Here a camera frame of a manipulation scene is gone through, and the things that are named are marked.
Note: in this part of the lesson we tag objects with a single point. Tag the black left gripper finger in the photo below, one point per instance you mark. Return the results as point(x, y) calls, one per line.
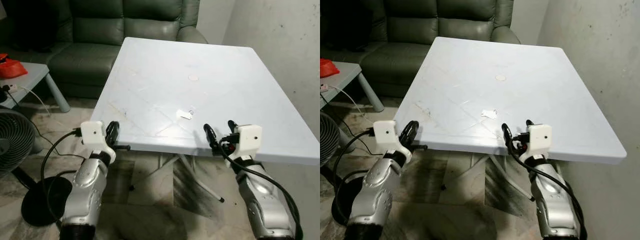
point(117, 131)
point(405, 132)
point(416, 131)
point(108, 132)

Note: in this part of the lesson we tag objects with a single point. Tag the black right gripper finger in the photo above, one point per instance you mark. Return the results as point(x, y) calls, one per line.
point(529, 123)
point(211, 136)
point(232, 125)
point(507, 135)

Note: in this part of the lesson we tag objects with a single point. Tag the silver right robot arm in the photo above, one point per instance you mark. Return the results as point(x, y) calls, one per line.
point(550, 197)
point(262, 200)

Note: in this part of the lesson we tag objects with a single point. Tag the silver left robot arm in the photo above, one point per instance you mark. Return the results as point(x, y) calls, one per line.
point(375, 192)
point(87, 190)

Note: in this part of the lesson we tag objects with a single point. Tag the white plastic folding table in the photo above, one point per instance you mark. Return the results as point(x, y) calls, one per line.
point(515, 60)
point(210, 60)

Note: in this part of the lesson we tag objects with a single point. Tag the green leather sofa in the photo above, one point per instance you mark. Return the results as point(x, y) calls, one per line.
point(400, 60)
point(95, 60)

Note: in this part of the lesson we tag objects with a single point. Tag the black standing fan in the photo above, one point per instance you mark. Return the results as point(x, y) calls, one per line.
point(15, 140)
point(327, 145)

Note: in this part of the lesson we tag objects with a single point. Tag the grey side table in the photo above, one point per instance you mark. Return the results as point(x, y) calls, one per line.
point(30, 75)
point(345, 75)

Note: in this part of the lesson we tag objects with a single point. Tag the white power adapter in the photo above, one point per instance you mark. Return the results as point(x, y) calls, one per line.
point(324, 87)
point(11, 87)

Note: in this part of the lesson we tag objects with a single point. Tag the red plastic bag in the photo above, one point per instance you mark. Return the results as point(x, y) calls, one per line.
point(327, 68)
point(10, 69)

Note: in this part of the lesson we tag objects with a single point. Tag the black fabric item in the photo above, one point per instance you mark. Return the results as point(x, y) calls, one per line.
point(350, 25)
point(30, 25)

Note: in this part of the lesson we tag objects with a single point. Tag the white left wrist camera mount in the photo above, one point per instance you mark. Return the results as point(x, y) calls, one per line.
point(386, 134)
point(92, 134)

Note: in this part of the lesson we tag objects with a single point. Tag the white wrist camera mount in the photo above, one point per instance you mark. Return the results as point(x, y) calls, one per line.
point(92, 134)
point(539, 136)
point(386, 134)
point(248, 137)

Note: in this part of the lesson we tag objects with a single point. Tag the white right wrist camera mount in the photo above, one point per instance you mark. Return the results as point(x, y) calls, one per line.
point(248, 137)
point(539, 136)

